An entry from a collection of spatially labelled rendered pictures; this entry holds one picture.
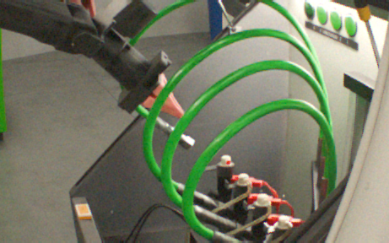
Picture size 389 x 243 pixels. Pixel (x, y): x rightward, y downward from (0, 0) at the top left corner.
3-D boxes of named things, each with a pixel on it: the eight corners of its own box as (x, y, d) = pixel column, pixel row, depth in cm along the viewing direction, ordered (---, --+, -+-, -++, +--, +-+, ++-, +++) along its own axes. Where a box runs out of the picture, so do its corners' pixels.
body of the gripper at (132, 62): (170, 67, 89) (136, 35, 87) (125, 113, 91) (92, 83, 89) (170, 56, 95) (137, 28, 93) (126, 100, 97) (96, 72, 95)
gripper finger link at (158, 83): (196, 114, 91) (152, 74, 89) (164, 146, 93) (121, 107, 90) (193, 100, 98) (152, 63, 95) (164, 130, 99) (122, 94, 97)
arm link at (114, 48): (82, 41, 92) (76, 49, 87) (109, 12, 91) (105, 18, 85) (109, 67, 94) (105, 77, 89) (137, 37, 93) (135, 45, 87)
